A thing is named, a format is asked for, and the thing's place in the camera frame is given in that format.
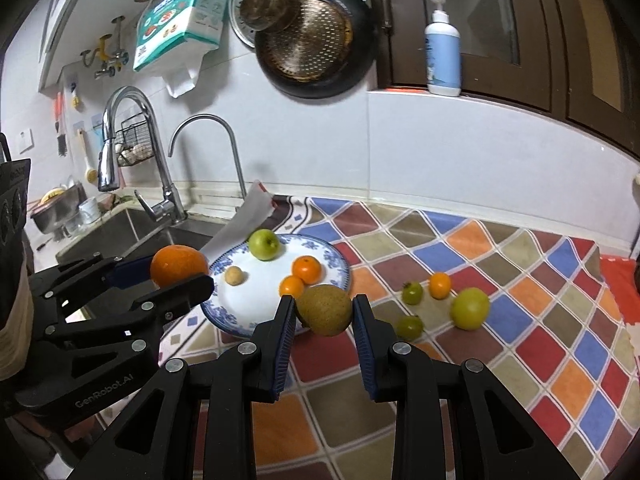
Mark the chrome kitchen faucet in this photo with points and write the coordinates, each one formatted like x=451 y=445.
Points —
x=162 y=170

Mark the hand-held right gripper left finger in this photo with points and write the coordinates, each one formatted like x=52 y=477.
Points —
x=285 y=340

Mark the small brown fruit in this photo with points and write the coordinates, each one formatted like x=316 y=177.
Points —
x=325 y=310

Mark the small orange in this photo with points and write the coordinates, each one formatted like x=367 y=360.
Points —
x=291 y=286
x=440 y=285

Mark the large orange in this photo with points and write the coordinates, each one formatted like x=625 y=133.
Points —
x=179 y=266

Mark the black frying pan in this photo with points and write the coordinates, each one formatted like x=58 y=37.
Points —
x=364 y=50

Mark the small green tomato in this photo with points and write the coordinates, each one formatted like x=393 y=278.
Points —
x=410 y=326
x=412 y=292

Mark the white blue pump bottle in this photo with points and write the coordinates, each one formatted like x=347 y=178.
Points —
x=442 y=55

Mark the medium orange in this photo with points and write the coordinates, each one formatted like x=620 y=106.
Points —
x=306 y=269

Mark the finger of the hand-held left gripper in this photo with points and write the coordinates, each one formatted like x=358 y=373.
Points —
x=85 y=270
x=170 y=297

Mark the colourful checkered table mat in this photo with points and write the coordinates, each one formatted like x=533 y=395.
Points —
x=500 y=260

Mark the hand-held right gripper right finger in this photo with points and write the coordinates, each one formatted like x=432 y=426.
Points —
x=362 y=345

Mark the white cup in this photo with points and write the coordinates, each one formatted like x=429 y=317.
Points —
x=89 y=210

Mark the steel bowl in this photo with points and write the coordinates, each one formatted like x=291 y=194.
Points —
x=50 y=212

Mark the person's left hand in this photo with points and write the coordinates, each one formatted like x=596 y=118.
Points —
x=15 y=320

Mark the dark wooden cabinet doors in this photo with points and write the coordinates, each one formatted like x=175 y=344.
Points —
x=525 y=35

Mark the brass wall taps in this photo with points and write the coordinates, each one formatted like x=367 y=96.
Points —
x=107 y=60

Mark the thin gooseneck faucet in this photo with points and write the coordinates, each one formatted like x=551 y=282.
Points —
x=200 y=117

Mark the small tan fruit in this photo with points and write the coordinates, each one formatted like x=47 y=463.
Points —
x=233 y=276

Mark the steel kitchen sink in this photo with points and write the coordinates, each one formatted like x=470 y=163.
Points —
x=125 y=232

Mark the green apple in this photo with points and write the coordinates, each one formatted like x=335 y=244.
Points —
x=264 y=244

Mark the white hanging paper sheet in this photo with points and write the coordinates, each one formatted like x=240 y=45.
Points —
x=185 y=80

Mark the copper perforated strainer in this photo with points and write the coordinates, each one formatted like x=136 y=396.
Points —
x=310 y=45

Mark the teal tissue pack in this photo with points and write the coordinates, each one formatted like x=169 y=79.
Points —
x=180 y=20

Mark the yellow-green apple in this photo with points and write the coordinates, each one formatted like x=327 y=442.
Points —
x=470 y=308

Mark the blue patterned white plate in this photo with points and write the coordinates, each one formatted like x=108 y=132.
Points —
x=260 y=310

